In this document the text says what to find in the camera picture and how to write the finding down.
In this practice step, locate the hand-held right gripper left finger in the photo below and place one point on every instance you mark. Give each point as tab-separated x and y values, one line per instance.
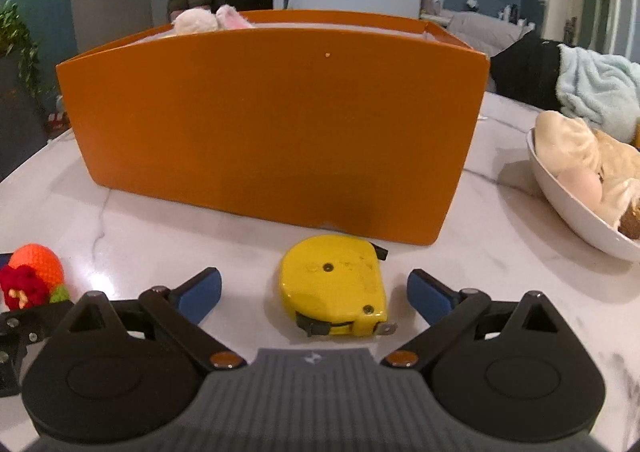
200	294

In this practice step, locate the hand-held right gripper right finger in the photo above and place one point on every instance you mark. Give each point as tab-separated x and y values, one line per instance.
427	294

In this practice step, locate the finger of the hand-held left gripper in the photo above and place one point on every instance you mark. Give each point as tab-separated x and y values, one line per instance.
30	324

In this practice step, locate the orange crochet ball red flower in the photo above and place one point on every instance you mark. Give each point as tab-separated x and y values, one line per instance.
37	267

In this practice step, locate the yellow tape measure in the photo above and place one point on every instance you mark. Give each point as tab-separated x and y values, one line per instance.
330	287

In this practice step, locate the large orange cardboard box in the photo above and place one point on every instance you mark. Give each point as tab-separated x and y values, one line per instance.
270	126

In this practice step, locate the crochet bunny with flower bouquet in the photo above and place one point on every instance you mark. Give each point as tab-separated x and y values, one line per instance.
200	21

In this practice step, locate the white oval bowl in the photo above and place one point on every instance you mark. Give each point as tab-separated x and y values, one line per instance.
565	202

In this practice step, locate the black garment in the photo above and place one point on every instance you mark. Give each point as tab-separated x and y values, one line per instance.
525	71

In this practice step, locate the grey sofa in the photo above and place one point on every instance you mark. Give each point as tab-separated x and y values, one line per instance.
485	31

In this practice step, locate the light blue fluffy towel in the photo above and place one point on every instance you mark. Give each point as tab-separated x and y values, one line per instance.
600	81

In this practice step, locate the trailing green houseplant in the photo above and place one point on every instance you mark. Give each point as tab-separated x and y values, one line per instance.
20	41

